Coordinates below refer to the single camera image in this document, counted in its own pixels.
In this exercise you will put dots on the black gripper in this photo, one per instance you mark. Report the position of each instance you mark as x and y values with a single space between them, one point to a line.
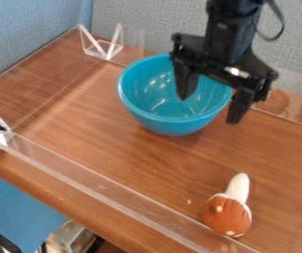
245 73

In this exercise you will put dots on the brown spotted toy mushroom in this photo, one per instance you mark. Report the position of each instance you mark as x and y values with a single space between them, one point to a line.
227 214

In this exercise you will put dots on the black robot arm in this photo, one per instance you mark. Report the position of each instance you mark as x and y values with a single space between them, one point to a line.
233 25

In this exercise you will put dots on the blue plastic bowl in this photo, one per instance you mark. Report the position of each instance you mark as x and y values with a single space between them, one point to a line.
147 92

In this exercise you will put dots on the clear acrylic back barrier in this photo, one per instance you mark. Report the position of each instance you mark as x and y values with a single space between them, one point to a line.
284 102

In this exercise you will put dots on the clear acrylic barrier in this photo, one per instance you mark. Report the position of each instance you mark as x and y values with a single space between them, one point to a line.
129 218
284 102

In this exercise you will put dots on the clear acrylic front barrier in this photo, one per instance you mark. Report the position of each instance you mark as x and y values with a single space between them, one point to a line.
129 218

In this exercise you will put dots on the clear box under table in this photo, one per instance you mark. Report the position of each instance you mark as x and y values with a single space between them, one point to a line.
72 238

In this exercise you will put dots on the clear acrylic corner bracket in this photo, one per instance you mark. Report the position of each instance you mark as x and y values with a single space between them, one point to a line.
100 48

